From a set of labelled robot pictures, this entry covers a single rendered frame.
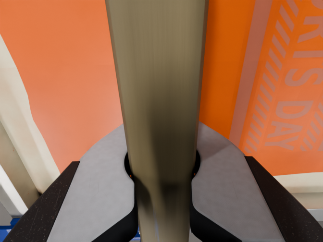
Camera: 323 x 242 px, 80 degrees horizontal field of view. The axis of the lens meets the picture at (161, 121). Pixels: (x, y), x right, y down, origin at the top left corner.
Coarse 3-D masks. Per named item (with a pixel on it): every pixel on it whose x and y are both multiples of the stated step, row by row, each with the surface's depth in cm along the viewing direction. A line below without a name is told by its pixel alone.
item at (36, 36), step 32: (0, 0) 20; (32, 0) 20; (64, 0) 21; (96, 0) 21; (224, 0) 21; (0, 32) 22; (32, 32) 22; (64, 32) 22; (96, 32) 22; (224, 32) 22; (32, 64) 24; (64, 64) 24; (96, 64) 24
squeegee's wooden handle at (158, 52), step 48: (144, 0) 5; (192, 0) 5; (144, 48) 6; (192, 48) 6; (144, 96) 6; (192, 96) 7; (144, 144) 8; (192, 144) 8; (144, 192) 9; (144, 240) 11
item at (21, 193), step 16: (0, 128) 28; (0, 144) 28; (0, 160) 28; (16, 160) 31; (0, 176) 29; (16, 176) 31; (0, 192) 31; (16, 192) 31; (32, 192) 34; (320, 192) 37; (16, 208) 33; (320, 208) 34
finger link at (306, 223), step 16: (256, 160) 9; (256, 176) 8; (272, 176) 8; (272, 192) 7; (288, 192) 7; (272, 208) 7; (288, 208) 7; (304, 208) 7; (288, 224) 6; (304, 224) 6; (288, 240) 6; (304, 240) 6; (320, 240) 6
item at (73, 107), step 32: (224, 64) 24; (32, 96) 26; (64, 96) 26; (96, 96) 26; (224, 96) 27; (64, 128) 29; (96, 128) 29; (224, 128) 29; (64, 160) 32; (288, 160) 33; (320, 160) 33
